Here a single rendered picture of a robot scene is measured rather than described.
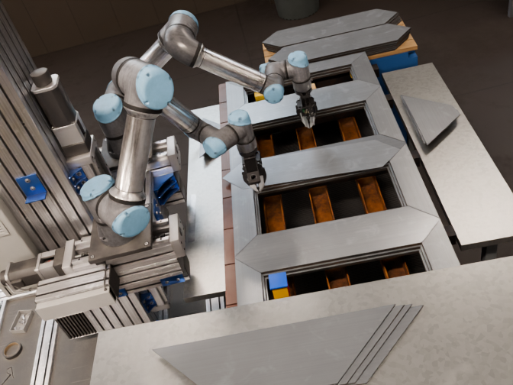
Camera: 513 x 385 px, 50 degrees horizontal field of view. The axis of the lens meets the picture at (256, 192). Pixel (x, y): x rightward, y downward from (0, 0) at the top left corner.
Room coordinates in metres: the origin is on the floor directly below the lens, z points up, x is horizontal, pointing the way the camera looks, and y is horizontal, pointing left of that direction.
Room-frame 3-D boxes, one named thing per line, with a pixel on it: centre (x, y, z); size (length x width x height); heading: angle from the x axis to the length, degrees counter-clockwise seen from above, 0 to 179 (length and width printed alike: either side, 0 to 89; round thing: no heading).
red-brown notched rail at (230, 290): (1.80, 0.11, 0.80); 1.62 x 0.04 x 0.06; 173
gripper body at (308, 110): (1.91, -0.30, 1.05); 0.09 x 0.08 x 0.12; 173
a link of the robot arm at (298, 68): (1.92, -0.29, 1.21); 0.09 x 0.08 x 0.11; 77
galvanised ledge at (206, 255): (2.02, 0.21, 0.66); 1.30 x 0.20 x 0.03; 173
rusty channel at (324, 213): (1.76, -0.26, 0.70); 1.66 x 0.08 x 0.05; 173
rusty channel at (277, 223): (1.78, -0.06, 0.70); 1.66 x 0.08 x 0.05; 173
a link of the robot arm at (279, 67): (1.92, -0.20, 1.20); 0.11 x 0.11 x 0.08; 77
